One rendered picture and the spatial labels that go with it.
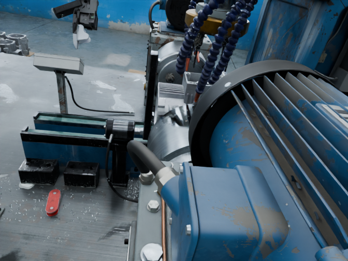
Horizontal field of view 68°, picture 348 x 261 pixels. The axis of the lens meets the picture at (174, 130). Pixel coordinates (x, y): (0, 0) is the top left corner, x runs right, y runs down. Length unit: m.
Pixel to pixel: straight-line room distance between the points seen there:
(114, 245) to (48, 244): 0.16
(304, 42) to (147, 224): 0.55
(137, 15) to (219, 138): 6.15
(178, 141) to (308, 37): 0.39
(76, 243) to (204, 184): 0.61
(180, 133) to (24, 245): 0.49
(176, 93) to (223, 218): 0.67
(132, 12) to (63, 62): 5.35
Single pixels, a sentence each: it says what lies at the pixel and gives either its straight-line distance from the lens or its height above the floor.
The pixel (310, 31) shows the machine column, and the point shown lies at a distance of 0.70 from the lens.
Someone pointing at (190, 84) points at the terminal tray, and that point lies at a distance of 0.78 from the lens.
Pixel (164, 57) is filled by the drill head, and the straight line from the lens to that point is 1.03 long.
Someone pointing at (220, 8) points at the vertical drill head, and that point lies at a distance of 0.74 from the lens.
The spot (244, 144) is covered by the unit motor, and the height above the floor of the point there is 1.31.
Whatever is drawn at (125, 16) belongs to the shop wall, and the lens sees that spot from 6.44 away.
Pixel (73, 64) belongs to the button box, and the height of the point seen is 1.06.
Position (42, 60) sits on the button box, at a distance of 1.12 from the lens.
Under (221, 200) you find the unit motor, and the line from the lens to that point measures 0.17.
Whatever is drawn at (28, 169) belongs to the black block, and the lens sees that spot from 0.90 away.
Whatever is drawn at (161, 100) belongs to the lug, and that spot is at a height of 1.09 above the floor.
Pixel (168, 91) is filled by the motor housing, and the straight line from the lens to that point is 0.81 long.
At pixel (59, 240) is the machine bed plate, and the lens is 0.78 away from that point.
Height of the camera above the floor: 1.43
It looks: 32 degrees down
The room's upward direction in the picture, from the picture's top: 10 degrees clockwise
